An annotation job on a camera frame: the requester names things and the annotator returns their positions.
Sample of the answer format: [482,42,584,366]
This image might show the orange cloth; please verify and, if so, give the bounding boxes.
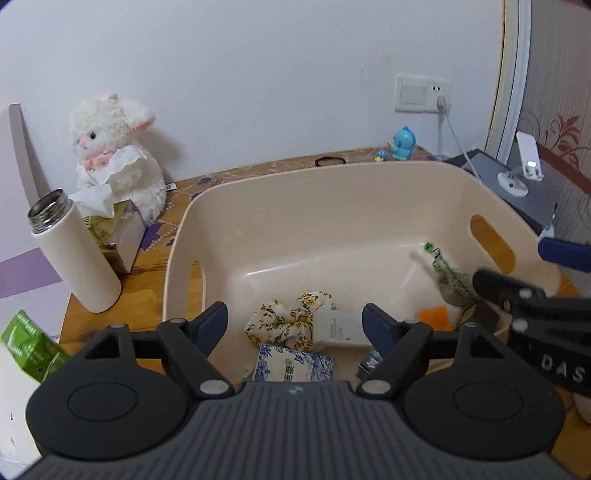
[417,306,455,332]

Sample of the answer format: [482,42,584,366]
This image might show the clear bag green dried herbs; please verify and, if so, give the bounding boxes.
[410,242,479,308]

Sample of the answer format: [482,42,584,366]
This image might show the white rectangular box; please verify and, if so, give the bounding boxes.
[312,307,372,350]

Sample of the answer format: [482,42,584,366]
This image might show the blue white tissue pack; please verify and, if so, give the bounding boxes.
[252,344,335,383]

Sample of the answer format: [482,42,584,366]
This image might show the black cube gold character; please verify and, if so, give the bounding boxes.
[455,300,500,333]

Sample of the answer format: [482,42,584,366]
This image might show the dark grey laptop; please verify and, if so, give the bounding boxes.
[446,142,558,236]

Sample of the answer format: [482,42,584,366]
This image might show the white phone stand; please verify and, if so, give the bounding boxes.
[497,131,544,198]

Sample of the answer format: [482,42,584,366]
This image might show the floral fabric scrunchie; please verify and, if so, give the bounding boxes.
[245,291,335,352]

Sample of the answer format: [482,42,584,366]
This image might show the beige plastic storage basket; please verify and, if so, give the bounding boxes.
[162,160,562,384]

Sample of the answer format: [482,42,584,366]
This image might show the tissue box with paper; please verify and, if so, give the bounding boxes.
[70,184,145,275]

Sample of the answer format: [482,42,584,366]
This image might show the green drink carton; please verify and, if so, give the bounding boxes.
[1,310,69,383]

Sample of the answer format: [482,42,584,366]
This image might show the white thermos bottle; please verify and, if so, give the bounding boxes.
[27,189,121,313]

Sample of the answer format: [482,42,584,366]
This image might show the blue bird figurine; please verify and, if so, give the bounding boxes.
[389,126,417,161]

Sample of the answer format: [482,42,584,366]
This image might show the white plush lamb toy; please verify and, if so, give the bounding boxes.
[69,93,166,226]

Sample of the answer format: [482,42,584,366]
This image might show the white charger cable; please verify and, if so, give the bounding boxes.
[435,95,484,181]

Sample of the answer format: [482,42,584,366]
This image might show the white wall switch socket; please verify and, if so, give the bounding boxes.
[394,75,451,113]

